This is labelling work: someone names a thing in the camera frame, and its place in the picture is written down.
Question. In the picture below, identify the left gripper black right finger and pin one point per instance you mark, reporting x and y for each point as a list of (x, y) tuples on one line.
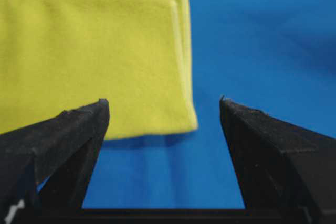
[(286, 173)]

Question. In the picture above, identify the yellow-green square towel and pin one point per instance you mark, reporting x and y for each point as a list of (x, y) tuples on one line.
[(62, 54)]

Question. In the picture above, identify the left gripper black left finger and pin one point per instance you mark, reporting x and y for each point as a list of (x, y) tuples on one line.
[(49, 164)]

